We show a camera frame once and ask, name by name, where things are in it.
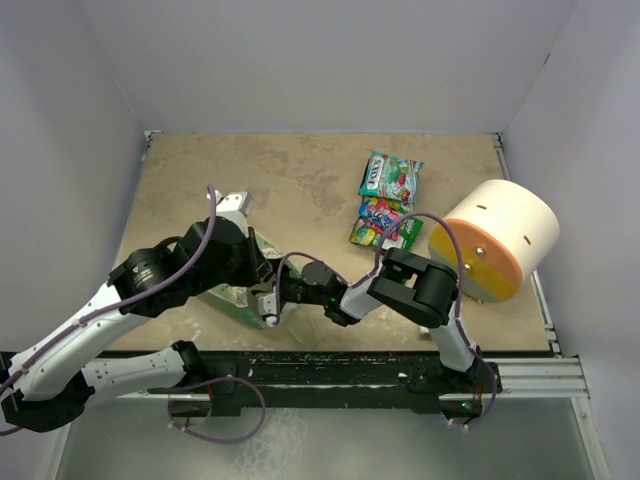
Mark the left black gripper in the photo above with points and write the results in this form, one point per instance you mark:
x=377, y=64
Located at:
x=258, y=266

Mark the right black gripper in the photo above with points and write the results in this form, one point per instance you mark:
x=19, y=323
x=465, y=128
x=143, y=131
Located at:
x=284, y=273

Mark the green patterned paper bag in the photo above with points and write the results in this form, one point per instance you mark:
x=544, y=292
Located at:
x=239, y=305

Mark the blue small snack packet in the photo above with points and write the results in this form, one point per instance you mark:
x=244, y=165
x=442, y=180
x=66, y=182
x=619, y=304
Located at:
x=379, y=216

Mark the red snack packet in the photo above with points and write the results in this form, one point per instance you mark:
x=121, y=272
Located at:
x=403, y=233

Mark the teal pink snack packet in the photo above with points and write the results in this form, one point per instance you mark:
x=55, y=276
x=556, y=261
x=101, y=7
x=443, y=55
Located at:
x=390, y=177

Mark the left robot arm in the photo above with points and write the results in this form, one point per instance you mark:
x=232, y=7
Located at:
x=52, y=383

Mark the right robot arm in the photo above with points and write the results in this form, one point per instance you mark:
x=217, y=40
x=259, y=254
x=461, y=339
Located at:
x=421, y=290

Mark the large cream cylinder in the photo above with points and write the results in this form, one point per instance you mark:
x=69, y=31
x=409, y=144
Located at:
x=504, y=232

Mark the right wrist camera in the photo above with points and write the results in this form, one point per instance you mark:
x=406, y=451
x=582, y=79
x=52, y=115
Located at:
x=267, y=308

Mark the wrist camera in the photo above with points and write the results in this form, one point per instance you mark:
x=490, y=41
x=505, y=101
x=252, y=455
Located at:
x=267, y=308
x=234, y=207

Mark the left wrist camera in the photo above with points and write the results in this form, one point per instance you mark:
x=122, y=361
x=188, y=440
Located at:
x=234, y=207

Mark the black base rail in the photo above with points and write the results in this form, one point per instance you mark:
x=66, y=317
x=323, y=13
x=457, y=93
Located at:
x=414, y=381

